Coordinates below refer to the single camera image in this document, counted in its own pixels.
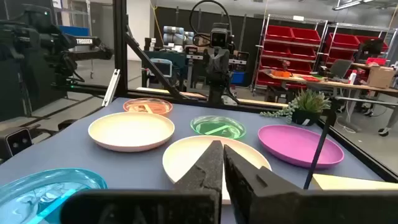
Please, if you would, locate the cyan transparent plate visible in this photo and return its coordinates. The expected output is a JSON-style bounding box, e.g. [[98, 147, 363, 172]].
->
[[0, 168, 108, 224]]

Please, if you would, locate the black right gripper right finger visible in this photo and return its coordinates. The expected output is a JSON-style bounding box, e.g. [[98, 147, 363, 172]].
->
[[223, 144, 398, 224]]

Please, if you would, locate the metal rack with red bins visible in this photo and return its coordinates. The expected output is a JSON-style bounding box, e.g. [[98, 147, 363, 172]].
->
[[323, 22, 398, 66], [252, 14, 329, 94]]

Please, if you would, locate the black table-level camera box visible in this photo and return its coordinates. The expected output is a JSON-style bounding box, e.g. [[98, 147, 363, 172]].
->
[[0, 126, 34, 160]]

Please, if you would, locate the red box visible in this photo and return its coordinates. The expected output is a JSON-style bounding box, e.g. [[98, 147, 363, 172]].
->
[[366, 57, 388, 66]]

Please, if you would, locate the potted green plant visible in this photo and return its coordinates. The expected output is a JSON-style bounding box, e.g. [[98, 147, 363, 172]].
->
[[259, 88, 332, 127]]

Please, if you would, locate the green transparent plate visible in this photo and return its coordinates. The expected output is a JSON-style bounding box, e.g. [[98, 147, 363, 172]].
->
[[190, 115, 247, 141]]

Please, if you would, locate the blue table mat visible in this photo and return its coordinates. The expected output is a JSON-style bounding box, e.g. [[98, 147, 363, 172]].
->
[[0, 96, 386, 224]]

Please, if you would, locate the pink plate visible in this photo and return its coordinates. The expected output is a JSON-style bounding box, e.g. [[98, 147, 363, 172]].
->
[[88, 111, 175, 153]]

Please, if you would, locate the cardboard box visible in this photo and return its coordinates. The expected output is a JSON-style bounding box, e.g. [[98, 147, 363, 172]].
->
[[367, 65, 396, 90]]

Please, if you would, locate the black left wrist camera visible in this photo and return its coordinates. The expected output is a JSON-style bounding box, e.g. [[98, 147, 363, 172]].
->
[[210, 27, 229, 49]]

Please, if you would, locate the purple plate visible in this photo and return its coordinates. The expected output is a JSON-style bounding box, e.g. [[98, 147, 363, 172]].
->
[[257, 124, 345, 169]]

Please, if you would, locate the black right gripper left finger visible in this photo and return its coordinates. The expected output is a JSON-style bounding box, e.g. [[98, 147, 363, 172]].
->
[[60, 139, 224, 224]]

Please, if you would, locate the white framed monitor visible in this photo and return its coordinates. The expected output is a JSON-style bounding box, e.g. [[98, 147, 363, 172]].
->
[[147, 57, 174, 78]]

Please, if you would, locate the ceiling light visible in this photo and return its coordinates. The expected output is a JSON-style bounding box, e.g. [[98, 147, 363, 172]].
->
[[331, 0, 374, 11]]

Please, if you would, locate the black table frame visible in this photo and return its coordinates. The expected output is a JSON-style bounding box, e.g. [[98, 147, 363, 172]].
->
[[51, 0, 398, 184]]

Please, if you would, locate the blue bin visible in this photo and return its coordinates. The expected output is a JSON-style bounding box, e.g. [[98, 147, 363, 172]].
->
[[231, 70, 249, 85]]

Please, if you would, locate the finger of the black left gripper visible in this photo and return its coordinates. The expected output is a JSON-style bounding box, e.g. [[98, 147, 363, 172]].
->
[[218, 48, 232, 90], [205, 48, 219, 90]]

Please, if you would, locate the wooden desk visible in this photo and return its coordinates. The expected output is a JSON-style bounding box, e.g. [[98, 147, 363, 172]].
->
[[266, 70, 398, 136]]

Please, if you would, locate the blue panel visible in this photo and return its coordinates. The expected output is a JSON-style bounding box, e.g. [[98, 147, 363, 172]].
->
[[58, 25, 90, 37]]

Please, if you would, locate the orange transparent plate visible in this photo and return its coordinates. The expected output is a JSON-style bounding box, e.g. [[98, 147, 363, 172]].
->
[[123, 98, 174, 116]]

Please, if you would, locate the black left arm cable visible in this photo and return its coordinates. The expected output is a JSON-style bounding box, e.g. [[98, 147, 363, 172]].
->
[[188, 0, 234, 47]]

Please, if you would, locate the cream plate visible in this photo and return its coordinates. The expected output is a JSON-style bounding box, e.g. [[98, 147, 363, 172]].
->
[[162, 135, 272, 205]]

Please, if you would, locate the white metal bracket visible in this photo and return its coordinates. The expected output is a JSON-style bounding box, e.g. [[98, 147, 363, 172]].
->
[[101, 68, 121, 108]]

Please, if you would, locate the grey laptop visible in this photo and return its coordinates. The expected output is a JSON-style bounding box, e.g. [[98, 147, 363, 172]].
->
[[328, 58, 354, 79]]

